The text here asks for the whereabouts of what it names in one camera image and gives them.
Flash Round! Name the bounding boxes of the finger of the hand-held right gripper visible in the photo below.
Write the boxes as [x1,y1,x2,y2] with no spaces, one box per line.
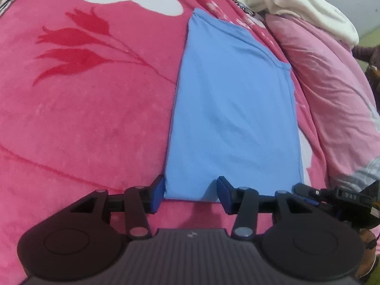
[292,183,322,207]

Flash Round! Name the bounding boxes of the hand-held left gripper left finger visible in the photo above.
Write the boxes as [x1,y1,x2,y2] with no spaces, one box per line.
[69,175,166,241]

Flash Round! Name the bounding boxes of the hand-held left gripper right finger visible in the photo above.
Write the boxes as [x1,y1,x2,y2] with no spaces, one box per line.
[216,176,301,241]

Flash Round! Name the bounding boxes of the blue shirt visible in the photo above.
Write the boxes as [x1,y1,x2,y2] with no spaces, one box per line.
[163,7,305,202]

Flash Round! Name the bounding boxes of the person's right hand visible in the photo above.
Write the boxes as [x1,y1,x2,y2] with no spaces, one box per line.
[358,228,380,280]

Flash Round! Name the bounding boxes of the pink floral bed sheet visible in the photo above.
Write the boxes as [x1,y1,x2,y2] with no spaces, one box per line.
[0,0,336,280]

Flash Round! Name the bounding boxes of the pale pink floral quilt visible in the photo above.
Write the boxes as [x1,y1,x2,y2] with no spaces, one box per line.
[264,13,380,193]

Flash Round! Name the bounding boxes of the white fleece blanket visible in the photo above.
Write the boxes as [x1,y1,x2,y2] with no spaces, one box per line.
[244,0,360,47]

